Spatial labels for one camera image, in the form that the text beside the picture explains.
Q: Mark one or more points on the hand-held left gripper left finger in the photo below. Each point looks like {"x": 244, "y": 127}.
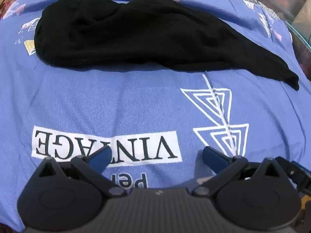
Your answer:
{"x": 101, "y": 159}

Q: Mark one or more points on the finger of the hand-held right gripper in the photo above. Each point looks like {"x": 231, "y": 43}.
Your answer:
{"x": 297, "y": 168}

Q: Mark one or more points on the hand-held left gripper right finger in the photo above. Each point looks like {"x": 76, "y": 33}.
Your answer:
{"x": 214, "y": 159}

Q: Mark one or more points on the black pants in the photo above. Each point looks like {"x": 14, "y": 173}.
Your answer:
{"x": 133, "y": 34}

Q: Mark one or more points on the blue printed bedsheet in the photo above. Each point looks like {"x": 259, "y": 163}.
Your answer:
{"x": 109, "y": 97}

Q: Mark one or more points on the teal rimmed storage bin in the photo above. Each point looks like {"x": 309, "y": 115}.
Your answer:
{"x": 302, "y": 46}

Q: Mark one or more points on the beige bundle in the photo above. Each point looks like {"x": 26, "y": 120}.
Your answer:
{"x": 302, "y": 19}

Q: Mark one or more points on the patchwork quilt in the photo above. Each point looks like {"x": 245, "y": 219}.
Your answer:
{"x": 257, "y": 0}

